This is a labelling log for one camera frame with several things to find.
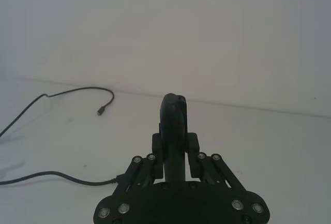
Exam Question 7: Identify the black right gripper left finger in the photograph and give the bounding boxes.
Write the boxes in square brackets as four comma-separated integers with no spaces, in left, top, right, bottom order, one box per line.
[113,132,166,197]

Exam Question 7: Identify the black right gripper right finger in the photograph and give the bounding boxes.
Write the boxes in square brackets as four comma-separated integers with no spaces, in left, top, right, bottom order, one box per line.
[186,132,247,192]

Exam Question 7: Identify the black rounded plug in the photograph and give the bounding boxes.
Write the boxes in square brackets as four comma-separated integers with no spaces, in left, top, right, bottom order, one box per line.
[157,93,189,184]

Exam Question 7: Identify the white table cloth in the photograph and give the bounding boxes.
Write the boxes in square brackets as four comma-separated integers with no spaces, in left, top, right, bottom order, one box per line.
[0,77,331,224]

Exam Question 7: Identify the black power cord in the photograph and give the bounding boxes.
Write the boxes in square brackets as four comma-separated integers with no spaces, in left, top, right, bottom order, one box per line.
[0,171,125,187]

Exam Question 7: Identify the thin black cable with small plug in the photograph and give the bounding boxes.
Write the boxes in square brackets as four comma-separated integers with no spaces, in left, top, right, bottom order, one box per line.
[0,86,115,138]

